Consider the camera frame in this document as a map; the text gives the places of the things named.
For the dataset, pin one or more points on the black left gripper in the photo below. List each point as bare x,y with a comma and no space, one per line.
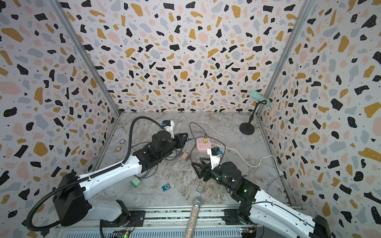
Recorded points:
182,143

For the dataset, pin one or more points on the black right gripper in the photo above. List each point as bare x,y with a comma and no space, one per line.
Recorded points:
206,165

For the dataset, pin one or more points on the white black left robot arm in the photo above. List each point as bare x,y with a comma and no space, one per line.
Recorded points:
72,197

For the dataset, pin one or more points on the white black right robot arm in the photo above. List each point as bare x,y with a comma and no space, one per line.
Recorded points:
258,207

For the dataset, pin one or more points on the pink power strip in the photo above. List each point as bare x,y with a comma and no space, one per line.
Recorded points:
203,147

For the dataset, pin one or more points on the silver mp3 player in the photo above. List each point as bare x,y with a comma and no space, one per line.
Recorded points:
199,190

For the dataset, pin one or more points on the black microphone stand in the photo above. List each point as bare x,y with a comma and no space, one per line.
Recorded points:
247,128

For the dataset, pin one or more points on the green USB charger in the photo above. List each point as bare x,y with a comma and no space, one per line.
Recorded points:
135,182

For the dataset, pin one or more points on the glitter silver microphone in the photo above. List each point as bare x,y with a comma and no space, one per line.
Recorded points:
197,203

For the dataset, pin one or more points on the green microphone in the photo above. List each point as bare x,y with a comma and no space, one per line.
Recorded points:
257,96

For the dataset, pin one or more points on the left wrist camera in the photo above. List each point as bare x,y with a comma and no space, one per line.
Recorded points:
168,126

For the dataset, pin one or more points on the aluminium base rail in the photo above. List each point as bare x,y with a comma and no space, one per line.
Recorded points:
168,222

